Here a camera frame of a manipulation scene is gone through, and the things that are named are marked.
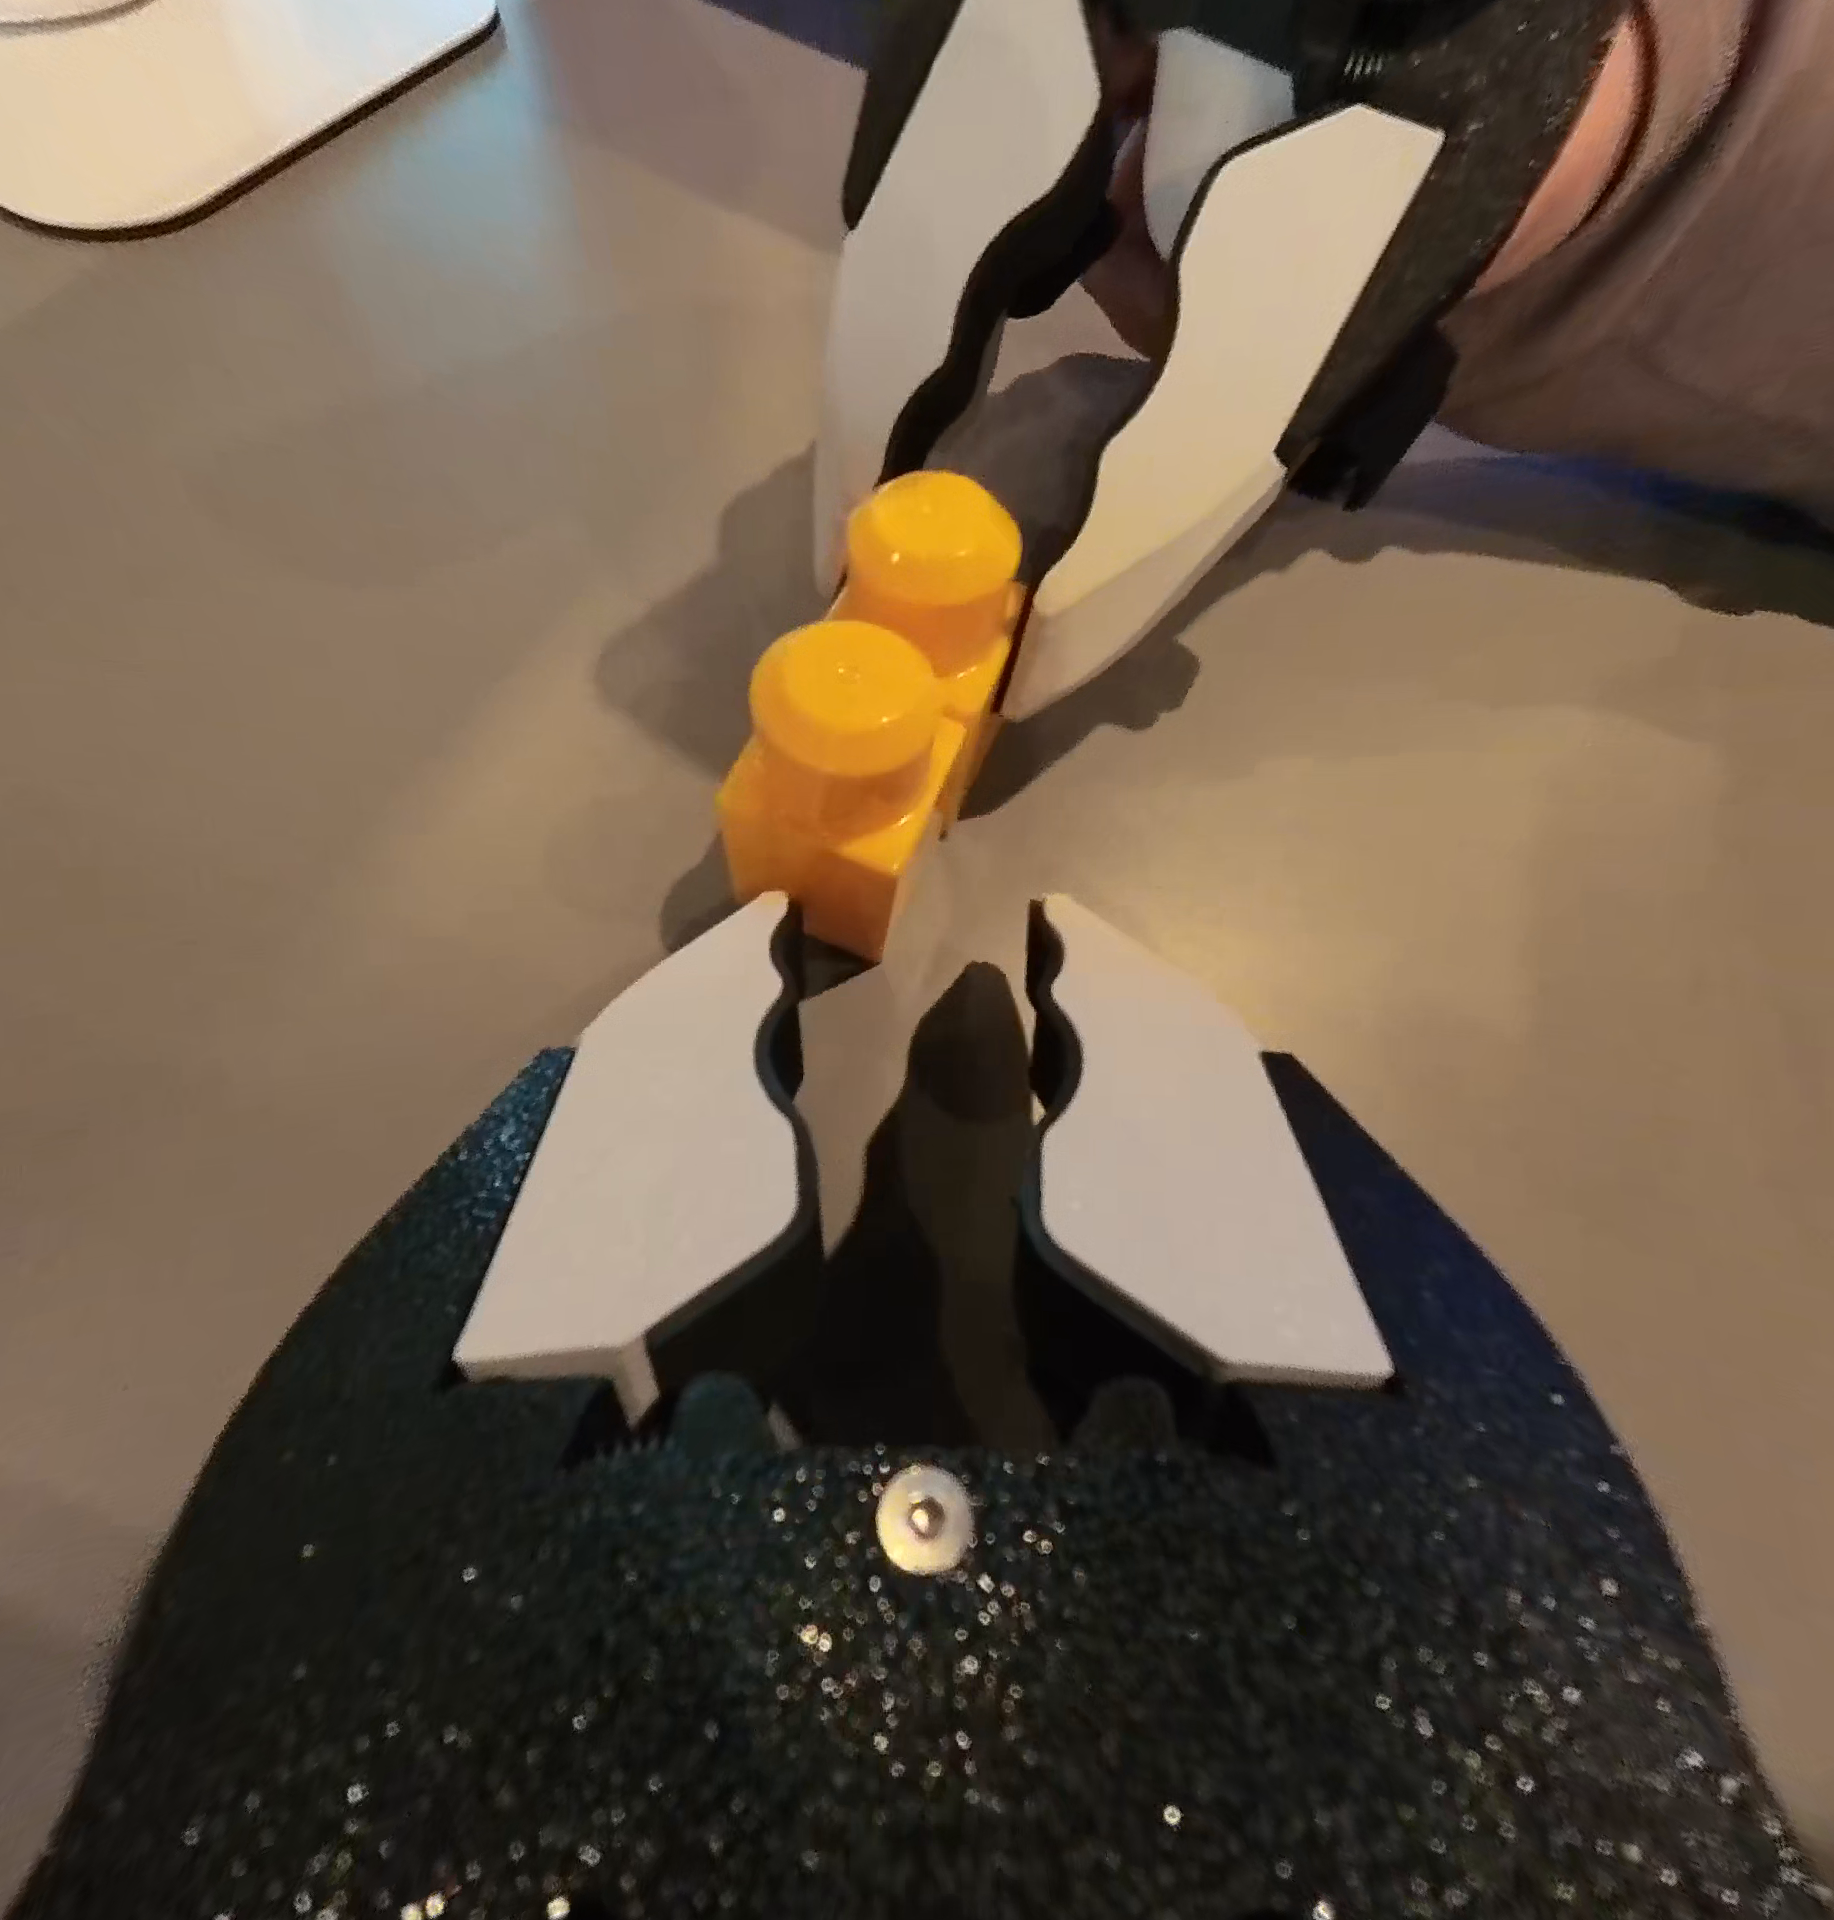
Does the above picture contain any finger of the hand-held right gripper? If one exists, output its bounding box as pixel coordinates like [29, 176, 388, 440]
[1013, 29, 1450, 738]
[813, 0, 1116, 599]

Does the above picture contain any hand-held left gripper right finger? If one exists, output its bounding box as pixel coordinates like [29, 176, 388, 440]
[1019, 894, 1397, 1391]

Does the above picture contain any white table mat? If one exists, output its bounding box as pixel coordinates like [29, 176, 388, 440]
[0, 0, 502, 237]

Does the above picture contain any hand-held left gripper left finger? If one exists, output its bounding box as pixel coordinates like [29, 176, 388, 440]
[451, 891, 832, 1427]

